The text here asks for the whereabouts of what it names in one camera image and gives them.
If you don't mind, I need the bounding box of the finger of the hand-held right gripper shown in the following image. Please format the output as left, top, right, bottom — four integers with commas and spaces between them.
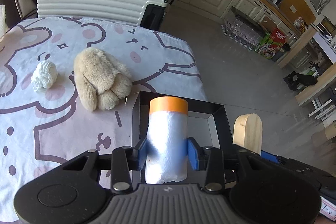
260, 150, 289, 165

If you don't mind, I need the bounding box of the wooden desk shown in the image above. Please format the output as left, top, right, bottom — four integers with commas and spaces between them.
278, 22, 336, 107

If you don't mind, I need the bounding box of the pack of water bottles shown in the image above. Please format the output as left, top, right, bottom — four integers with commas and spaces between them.
220, 7, 267, 51

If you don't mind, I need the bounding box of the white chair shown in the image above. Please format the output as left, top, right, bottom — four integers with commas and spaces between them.
308, 95, 333, 120

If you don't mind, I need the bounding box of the orange masking film roll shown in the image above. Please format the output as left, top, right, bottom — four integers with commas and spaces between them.
145, 97, 189, 185

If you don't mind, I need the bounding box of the black waste bin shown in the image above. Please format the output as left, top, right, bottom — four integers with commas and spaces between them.
272, 43, 291, 62

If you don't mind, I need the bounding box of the beige plush rabbit toy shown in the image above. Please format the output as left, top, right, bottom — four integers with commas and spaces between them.
73, 47, 133, 112

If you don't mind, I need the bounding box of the white paper towel roll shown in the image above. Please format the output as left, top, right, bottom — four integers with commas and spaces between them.
0, 4, 6, 38

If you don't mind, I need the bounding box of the red carton box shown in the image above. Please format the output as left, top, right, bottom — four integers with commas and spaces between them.
270, 28, 287, 44

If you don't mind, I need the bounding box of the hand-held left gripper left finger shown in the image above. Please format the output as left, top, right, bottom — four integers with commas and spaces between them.
62, 138, 149, 193

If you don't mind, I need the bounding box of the white yarn ball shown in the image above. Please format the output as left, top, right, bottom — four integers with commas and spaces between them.
31, 61, 58, 91

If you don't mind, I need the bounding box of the black cardboard box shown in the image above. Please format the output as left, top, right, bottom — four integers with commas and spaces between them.
131, 91, 228, 184

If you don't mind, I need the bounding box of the pink bunny-print tablecloth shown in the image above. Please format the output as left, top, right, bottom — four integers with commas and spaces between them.
0, 16, 208, 224

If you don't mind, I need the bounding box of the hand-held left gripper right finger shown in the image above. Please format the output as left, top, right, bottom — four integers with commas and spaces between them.
187, 136, 263, 192

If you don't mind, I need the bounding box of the wooden block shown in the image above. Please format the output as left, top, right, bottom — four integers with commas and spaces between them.
232, 113, 263, 157

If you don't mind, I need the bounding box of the green carton box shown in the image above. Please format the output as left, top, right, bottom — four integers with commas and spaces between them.
255, 32, 284, 60

